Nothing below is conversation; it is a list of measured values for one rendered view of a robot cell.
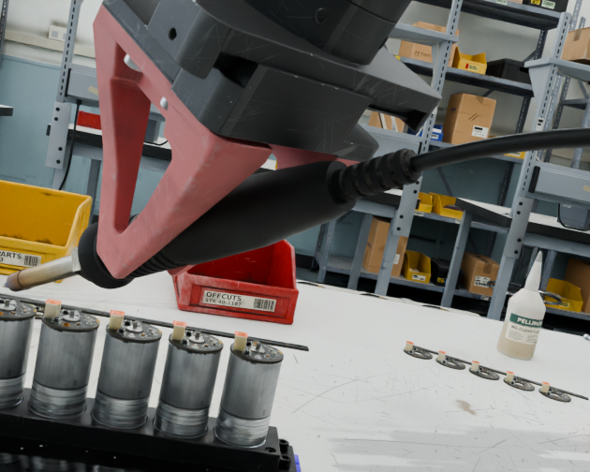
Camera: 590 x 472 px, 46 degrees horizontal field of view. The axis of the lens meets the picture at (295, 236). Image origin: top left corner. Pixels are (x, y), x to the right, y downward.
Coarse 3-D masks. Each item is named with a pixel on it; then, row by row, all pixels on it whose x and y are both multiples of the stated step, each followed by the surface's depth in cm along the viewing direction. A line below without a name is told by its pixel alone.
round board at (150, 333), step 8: (128, 320) 32; (120, 328) 31; (144, 328) 32; (152, 328) 32; (120, 336) 30; (128, 336) 30; (136, 336) 30; (144, 336) 31; (152, 336) 31; (160, 336) 31
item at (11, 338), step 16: (0, 304) 31; (0, 320) 30; (16, 320) 30; (32, 320) 31; (0, 336) 30; (16, 336) 30; (0, 352) 30; (16, 352) 30; (0, 368) 30; (16, 368) 30; (0, 384) 30; (16, 384) 31; (0, 400) 30; (16, 400) 31
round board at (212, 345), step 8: (200, 336) 32; (208, 336) 33; (176, 344) 31; (184, 344) 31; (192, 344) 31; (200, 344) 31; (208, 344) 31; (216, 344) 32; (200, 352) 30; (208, 352) 31
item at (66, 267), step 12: (72, 252) 25; (48, 264) 27; (60, 264) 26; (72, 264) 25; (12, 276) 28; (24, 276) 28; (36, 276) 27; (48, 276) 27; (60, 276) 26; (84, 276) 25; (12, 288) 29; (24, 288) 28
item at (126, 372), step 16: (112, 336) 30; (112, 352) 30; (128, 352) 30; (144, 352) 30; (112, 368) 30; (128, 368) 30; (144, 368) 31; (112, 384) 30; (128, 384) 30; (144, 384) 31; (96, 400) 31; (112, 400) 31; (128, 400) 31; (144, 400) 31; (96, 416) 31; (112, 416) 31; (128, 416) 31; (144, 416) 32
